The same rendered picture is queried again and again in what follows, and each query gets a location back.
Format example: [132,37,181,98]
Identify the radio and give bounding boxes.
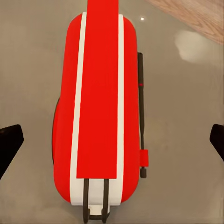
[52,0,148,224]

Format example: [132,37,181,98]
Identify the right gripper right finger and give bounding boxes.
[210,124,224,160]

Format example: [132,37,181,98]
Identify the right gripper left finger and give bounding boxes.
[0,124,24,179]

